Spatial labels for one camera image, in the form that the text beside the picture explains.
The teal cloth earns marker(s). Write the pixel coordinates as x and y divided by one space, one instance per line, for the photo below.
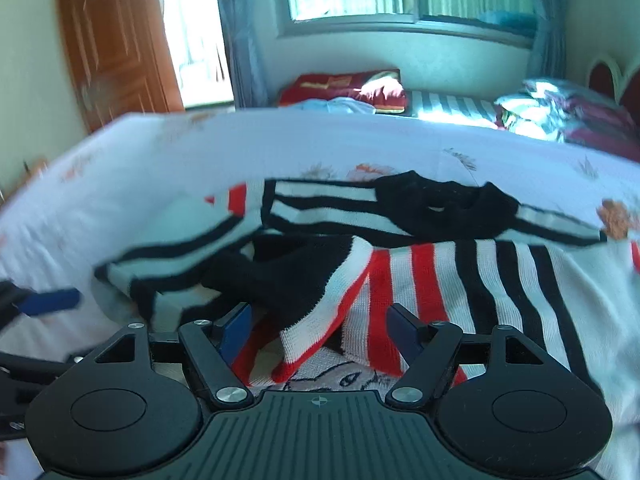
507 21

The stack of folded blankets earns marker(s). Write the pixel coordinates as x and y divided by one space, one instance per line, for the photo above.
575 115

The white floral bed sheet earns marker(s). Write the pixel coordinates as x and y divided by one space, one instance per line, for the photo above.
200 160

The red scalloped headboard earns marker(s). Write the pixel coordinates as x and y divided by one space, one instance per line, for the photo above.
607 77

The brown wooden door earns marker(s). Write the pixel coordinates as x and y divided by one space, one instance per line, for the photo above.
115 45

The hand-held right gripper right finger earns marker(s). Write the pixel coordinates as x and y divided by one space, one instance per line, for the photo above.
402 332

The red pillow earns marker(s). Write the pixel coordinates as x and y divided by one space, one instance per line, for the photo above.
345 85

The black white red striped sweater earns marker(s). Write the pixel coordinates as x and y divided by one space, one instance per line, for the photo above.
440 280

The grey white striped sheet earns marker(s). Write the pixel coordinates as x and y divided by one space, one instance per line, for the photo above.
450 107

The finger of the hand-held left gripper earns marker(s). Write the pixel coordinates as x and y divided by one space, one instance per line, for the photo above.
50 301
20 366

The light blue cloth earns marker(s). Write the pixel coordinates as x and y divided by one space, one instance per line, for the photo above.
335 106

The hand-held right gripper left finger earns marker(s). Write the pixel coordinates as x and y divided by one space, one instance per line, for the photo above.
235 332

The grey-blue curtain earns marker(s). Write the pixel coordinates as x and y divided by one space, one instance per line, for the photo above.
549 20
237 35

